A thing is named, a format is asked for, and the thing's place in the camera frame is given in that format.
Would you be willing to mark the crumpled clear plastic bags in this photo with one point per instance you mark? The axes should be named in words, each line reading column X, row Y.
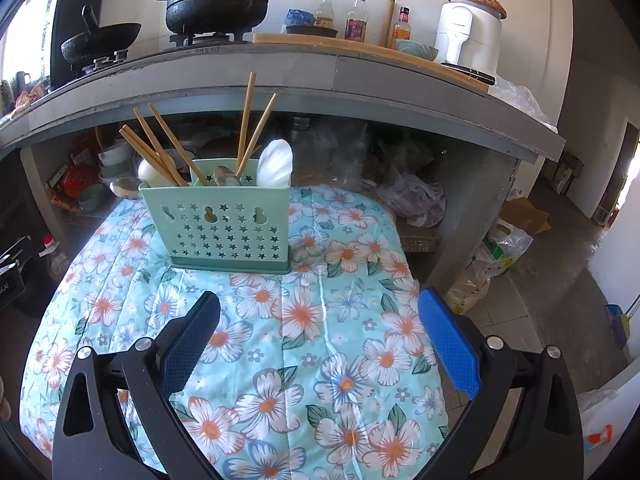
column 335, row 152

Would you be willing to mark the yellow cap oil bottle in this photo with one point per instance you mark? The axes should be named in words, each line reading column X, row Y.
column 324, row 15

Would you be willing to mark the floral light blue blanket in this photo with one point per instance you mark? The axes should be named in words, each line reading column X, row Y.
column 300, row 360

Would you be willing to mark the wooden cutting board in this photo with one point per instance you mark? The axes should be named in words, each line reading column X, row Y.
column 350, row 47

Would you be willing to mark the teal bowl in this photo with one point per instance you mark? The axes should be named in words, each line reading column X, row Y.
column 417, row 50

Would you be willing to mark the grey concrete counter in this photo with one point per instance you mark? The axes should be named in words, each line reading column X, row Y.
column 250, row 65

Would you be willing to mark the beige plastic spoon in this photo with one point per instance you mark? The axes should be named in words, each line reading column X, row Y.
column 147, row 171

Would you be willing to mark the orange sauce bottle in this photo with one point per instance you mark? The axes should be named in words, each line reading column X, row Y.
column 401, row 30

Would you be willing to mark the black knife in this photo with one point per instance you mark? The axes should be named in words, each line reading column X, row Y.
column 470, row 74

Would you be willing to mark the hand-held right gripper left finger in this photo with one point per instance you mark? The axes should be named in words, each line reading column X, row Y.
column 192, row 340

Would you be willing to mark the red label sauce bottle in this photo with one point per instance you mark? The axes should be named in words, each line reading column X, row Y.
column 355, row 22

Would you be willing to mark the red cap plastic bottle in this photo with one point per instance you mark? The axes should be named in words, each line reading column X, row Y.
column 56, row 260

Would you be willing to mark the green perforated utensil holder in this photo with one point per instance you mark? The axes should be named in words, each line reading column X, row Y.
column 215, row 245

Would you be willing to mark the pale green bowl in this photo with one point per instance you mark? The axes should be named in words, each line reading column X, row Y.
column 92, row 197

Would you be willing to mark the cardboard box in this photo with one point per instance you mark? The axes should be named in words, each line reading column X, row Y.
column 525, row 217

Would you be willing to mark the clear plastic bag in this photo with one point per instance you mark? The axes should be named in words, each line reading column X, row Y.
column 522, row 102

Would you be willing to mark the blue packet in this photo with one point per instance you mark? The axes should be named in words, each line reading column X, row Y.
column 299, row 16

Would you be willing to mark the black box appliance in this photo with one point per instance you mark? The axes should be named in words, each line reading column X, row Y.
column 70, row 0

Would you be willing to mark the black gas stove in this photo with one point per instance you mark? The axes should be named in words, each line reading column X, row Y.
column 200, row 40

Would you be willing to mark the metal spoon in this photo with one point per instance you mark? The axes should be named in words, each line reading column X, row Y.
column 225, row 176

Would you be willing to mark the black wok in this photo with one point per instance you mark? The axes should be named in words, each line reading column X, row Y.
column 100, row 40

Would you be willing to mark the small black pan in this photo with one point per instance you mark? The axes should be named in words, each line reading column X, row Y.
column 312, row 31

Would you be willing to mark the pink plastic bag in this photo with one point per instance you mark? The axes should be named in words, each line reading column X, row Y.
column 412, row 200

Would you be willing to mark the stack of bowls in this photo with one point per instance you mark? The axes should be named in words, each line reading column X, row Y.
column 115, row 162

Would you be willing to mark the white plastic rice spoon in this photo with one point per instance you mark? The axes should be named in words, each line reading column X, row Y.
column 275, row 165

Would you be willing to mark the blue dustpan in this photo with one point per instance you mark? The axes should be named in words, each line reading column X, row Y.
column 617, row 325

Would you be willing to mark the white green plastic bag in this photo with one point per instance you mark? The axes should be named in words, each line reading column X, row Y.
column 495, row 265

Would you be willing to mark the perforated metal tray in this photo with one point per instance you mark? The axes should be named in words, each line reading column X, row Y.
column 420, row 242

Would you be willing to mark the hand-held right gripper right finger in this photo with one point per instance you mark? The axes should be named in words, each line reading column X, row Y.
column 450, row 340

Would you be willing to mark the clear bag with orange packet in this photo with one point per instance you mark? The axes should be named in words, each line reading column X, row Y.
column 600, row 430

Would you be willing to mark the white air fryer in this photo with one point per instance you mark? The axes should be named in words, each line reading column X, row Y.
column 467, row 40

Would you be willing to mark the wooden door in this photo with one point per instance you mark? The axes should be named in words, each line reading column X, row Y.
column 620, row 175

